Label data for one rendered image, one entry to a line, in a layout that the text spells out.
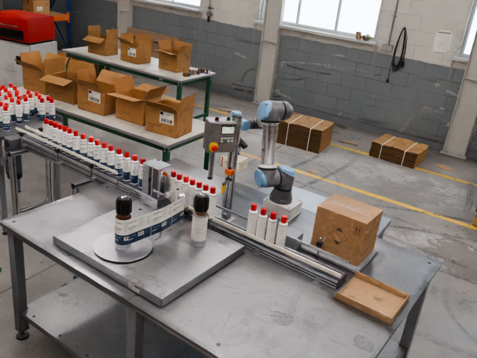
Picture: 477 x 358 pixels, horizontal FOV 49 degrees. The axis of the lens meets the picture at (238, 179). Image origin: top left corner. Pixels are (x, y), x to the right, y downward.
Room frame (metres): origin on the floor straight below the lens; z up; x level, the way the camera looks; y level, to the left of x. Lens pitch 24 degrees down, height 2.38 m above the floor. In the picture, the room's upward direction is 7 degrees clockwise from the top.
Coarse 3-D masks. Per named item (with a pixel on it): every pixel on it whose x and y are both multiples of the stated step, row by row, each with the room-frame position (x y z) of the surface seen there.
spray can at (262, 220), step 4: (264, 208) 2.59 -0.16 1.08; (264, 212) 2.58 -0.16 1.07; (260, 216) 2.58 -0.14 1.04; (264, 216) 2.57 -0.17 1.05; (260, 220) 2.57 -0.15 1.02; (264, 220) 2.57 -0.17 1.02; (260, 224) 2.57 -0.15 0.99; (264, 224) 2.57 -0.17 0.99; (260, 228) 2.57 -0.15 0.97; (264, 228) 2.57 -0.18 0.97; (256, 232) 2.58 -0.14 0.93; (260, 232) 2.57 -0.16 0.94; (264, 232) 2.58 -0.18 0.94; (256, 236) 2.58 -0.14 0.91; (260, 236) 2.57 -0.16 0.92; (264, 236) 2.58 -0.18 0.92
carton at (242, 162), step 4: (224, 156) 3.46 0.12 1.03; (240, 156) 3.49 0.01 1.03; (224, 160) 3.44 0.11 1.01; (240, 160) 3.43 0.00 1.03; (244, 160) 3.44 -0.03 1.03; (220, 164) 3.45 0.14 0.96; (224, 164) 3.44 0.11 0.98; (240, 164) 3.39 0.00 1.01; (244, 164) 3.44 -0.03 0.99; (236, 168) 3.39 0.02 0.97; (240, 168) 3.39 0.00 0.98; (244, 168) 3.45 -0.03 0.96
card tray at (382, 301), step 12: (360, 276) 2.39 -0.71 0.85; (348, 288) 2.28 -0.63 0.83; (360, 288) 2.29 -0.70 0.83; (372, 288) 2.31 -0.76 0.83; (384, 288) 2.31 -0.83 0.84; (396, 288) 2.28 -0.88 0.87; (348, 300) 2.15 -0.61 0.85; (360, 300) 2.19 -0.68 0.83; (372, 300) 2.20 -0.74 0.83; (384, 300) 2.21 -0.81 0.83; (396, 300) 2.22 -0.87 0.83; (372, 312) 2.08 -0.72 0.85; (384, 312) 2.12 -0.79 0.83; (396, 312) 2.08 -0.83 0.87
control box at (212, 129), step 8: (208, 120) 2.85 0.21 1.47; (224, 120) 2.88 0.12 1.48; (208, 128) 2.83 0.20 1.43; (216, 128) 2.83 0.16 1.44; (208, 136) 2.82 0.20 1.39; (216, 136) 2.83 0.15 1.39; (208, 144) 2.82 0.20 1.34; (216, 144) 2.83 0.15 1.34; (224, 144) 2.85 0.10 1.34; (232, 144) 2.87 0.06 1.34; (208, 152) 2.82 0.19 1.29; (216, 152) 2.84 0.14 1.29; (224, 152) 2.86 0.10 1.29
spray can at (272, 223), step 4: (272, 212) 2.55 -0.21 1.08; (276, 212) 2.56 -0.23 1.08; (272, 216) 2.54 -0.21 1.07; (268, 220) 2.54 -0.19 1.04; (272, 220) 2.54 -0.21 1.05; (276, 220) 2.55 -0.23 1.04; (268, 224) 2.54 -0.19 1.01; (272, 224) 2.53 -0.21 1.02; (276, 224) 2.55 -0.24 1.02; (268, 228) 2.54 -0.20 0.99; (272, 228) 2.53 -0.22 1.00; (268, 232) 2.53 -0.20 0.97; (272, 232) 2.53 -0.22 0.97; (268, 236) 2.53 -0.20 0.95; (272, 236) 2.53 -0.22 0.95; (268, 240) 2.53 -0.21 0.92; (272, 240) 2.53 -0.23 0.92
